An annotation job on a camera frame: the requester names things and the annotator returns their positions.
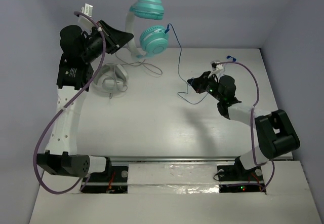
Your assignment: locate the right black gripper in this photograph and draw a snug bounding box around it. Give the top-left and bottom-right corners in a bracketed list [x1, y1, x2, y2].
[188, 71, 224, 102]

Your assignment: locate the teal over-ear headphones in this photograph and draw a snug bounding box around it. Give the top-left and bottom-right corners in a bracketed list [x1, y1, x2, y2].
[125, 0, 170, 61]

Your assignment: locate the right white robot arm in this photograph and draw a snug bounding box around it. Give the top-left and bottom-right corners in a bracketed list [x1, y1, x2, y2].
[187, 71, 300, 180]

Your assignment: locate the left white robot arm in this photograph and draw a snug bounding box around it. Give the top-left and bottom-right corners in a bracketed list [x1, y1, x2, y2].
[36, 20, 134, 180]

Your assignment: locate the white over-ear headphones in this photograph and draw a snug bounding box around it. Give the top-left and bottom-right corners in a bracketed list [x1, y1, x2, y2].
[92, 63, 129, 99]

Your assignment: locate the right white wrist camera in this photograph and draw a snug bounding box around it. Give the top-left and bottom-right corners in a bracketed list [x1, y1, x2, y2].
[211, 60, 224, 74]

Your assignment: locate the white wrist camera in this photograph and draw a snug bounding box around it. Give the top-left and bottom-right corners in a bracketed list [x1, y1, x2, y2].
[74, 3, 96, 30]
[211, 60, 224, 74]

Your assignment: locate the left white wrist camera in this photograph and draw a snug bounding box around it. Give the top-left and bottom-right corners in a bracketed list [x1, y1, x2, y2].
[74, 3, 96, 30]

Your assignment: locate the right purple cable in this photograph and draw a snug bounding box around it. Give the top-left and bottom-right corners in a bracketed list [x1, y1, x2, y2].
[215, 60, 275, 192]

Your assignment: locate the purple cable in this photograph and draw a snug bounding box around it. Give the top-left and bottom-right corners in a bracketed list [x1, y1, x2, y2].
[215, 60, 275, 192]
[33, 10, 107, 194]

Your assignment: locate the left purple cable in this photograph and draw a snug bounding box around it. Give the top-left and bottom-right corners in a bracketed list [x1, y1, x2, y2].
[33, 10, 107, 194]

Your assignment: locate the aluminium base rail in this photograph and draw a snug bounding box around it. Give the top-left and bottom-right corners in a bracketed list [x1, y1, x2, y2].
[80, 155, 271, 194]

